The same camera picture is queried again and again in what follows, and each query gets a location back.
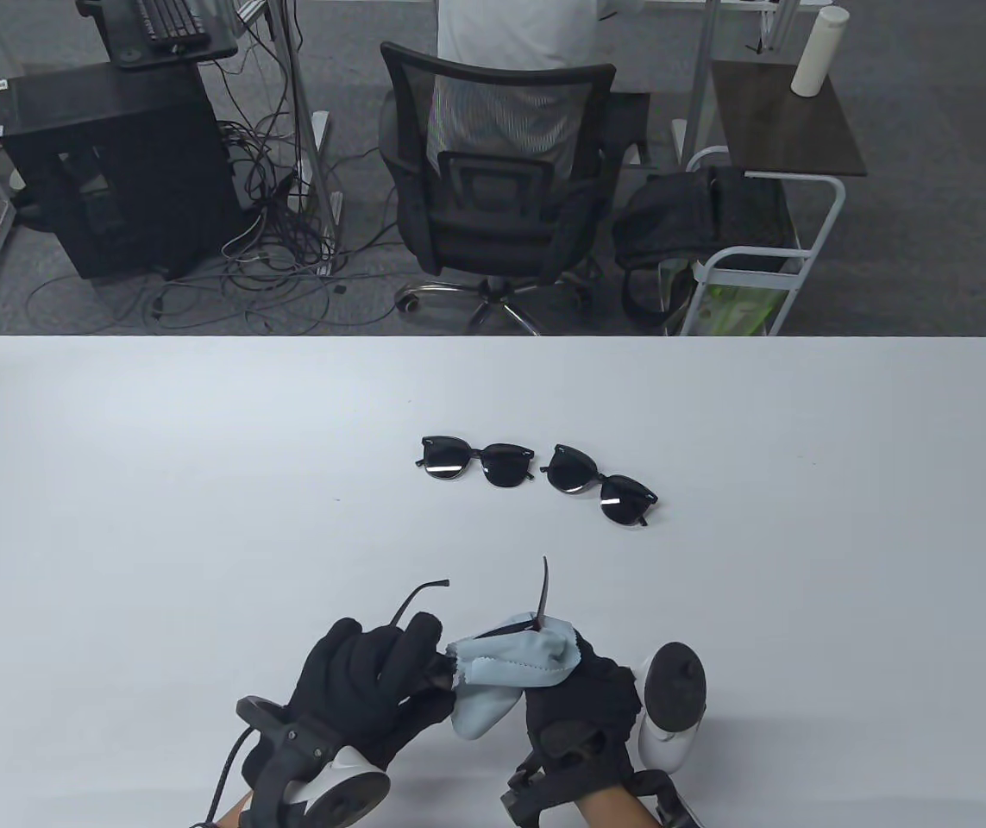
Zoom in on person's left hand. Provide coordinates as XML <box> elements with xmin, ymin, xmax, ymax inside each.
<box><xmin>242</xmin><ymin>612</ymin><xmax>459</xmax><ymax>787</ymax></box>

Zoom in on person's right hand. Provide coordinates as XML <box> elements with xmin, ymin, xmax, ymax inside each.
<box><xmin>524</xmin><ymin>634</ymin><xmax>643</xmax><ymax>787</ymax></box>

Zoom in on black sunglasses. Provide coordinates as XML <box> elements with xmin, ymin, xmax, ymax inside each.
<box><xmin>415</xmin><ymin>436</ymin><xmax>541</xmax><ymax>490</ymax></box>
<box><xmin>389</xmin><ymin>556</ymin><xmax>550</xmax><ymax>693</ymax></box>
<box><xmin>540</xmin><ymin>444</ymin><xmax>660</xmax><ymax>529</ymax></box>

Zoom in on light blue cleaning cloth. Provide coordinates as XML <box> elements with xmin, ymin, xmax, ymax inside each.
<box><xmin>443</xmin><ymin>612</ymin><xmax>581</xmax><ymax>741</ymax></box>

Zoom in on grey and white controller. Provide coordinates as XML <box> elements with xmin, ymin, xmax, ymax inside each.
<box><xmin>637</xmin><ymin>642</ymin><xmax>707</xmax><ymax>773</ymax></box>
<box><xmin>236</xmin><ymin>697</ymin><xmax>392</xmax><ymax>828</ymax></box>

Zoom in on person's right forearm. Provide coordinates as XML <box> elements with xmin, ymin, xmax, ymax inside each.
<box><xmin>575</xmin><ymin>792</ymin><xmax>659</xmax><ymax>828</ymax></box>

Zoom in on person's left forearm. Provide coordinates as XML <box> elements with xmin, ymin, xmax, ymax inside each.
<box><xmin>210</xmin><ymin>789</ymin><xmax>257</xmax><ymax>828</ymax></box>

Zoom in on green packet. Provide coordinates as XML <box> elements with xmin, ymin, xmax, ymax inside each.
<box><xmin>700</xmin><ymin>285</ymin><xmax>791</xmax><ymax>336</ymax></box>

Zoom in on black mesh office chair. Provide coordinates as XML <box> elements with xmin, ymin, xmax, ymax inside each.
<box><xmin>379</xmin><ymin>41</ymin><xmax>654</xmax><ymax>337</ymax></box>

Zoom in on black backpack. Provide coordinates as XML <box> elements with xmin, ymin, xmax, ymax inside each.
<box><xmin>612</xmin><ymin>166</ymin><xmax>797</xmax><ymax>329</ymax></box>

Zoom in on white desk leg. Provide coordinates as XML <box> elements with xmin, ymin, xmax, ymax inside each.
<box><xmin>268</xmin><ymin>0</ymin><xmax>345</xmax><ymax>277</ymax></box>

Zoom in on black computer tower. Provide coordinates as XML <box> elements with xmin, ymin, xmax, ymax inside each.
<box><xmin>0</xmin><ymin>62</ymin><xmax>239</xmax><ymax>281</ymax></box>

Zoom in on dark brown side table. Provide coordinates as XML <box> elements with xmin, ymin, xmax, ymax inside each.
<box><xmin>708</xmin><ymin>59</ymin><xmax>869</xmax><ymax>179</ymax></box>

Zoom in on black keyboard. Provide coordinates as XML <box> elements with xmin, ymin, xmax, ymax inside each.
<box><xmin>135</xmin><ymin>0</ymin><xmax>209</xmax><ymax>42</ymax></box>

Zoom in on black keyboard tray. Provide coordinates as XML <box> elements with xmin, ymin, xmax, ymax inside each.
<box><xmin>77</xmin><ymin>0</ymin><xmax>239</xmax><ymax>70</ymax></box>

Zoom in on white cylindrical bottle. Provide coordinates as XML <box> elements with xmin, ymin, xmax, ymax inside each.
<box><xmin>791</xmin><ymin>4</ymin><xmax>850</xmax><ymax>97</ymax></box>

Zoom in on tangle of black cables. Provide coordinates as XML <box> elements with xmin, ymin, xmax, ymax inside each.
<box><xmin>27</xmin><ymin>0</ymin><xmax>399</xmax><ymax>333</ymax></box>

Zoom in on white metal desk frame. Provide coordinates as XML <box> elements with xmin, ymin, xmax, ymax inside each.
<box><xmin>672</xmin><ymin>0</ymin><xmax>804</xmax><ymax>169</ymax></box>

